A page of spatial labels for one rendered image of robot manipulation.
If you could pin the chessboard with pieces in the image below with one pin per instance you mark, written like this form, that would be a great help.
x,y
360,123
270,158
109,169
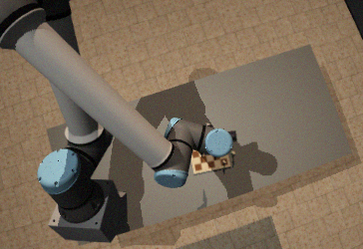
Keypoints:
x,y
202,163

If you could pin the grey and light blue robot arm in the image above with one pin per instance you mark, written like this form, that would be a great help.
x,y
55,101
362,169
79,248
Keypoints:
x,y
46,39

